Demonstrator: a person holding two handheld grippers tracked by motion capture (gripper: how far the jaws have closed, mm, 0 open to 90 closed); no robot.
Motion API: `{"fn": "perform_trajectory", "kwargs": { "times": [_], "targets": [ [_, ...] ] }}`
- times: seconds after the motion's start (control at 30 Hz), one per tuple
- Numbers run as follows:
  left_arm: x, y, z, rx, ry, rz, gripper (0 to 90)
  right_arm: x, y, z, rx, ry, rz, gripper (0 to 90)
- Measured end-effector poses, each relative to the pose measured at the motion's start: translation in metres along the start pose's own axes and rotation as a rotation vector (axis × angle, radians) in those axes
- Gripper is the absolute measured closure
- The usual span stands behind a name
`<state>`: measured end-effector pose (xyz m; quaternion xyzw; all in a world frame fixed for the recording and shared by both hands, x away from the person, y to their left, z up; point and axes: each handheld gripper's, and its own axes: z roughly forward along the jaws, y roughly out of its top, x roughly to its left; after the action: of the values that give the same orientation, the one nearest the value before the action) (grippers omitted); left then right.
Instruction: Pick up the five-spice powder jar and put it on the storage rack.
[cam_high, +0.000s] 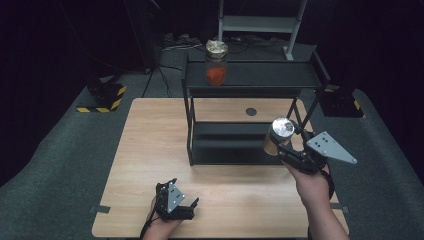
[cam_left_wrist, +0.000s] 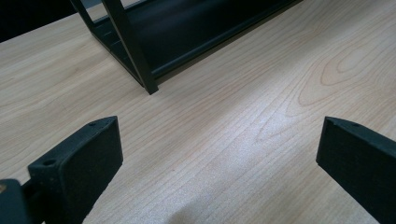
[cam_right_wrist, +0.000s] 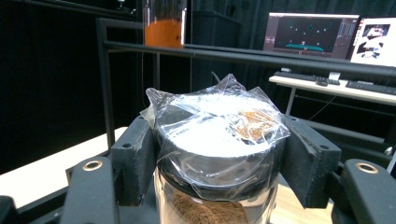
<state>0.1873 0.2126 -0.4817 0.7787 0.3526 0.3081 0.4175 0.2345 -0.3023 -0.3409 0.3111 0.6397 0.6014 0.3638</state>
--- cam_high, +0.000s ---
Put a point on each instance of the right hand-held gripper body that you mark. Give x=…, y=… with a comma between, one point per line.
x=328, y=148

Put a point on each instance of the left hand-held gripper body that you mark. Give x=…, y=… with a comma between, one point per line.
x=175, y=198

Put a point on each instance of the silver-lidded glass jar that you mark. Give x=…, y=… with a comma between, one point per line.
x=283, y=126

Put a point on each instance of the black metal two-tier rack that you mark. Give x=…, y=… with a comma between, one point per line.
x=243, y=75

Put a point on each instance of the gold-lidded glass jar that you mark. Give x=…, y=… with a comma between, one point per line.
x=216, y=71

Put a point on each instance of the person's left hand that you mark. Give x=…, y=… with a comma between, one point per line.
x=160, y=224

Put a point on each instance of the person's right hand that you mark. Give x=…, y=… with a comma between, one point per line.
x=311, y=188

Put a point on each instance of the yellow-black striped stand base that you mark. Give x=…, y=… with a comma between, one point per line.
x=106, y=96
x=340, y=103

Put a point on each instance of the dark round table grommet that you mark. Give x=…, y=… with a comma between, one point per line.
x=251, y=112

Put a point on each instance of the grey tape strip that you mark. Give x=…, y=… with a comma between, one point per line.
x=100, y=209
x=343, y=209

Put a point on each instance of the grey metal stand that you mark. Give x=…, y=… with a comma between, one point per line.
x=258, y=24

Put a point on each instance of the power strip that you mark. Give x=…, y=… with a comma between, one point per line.
x=180, y=42

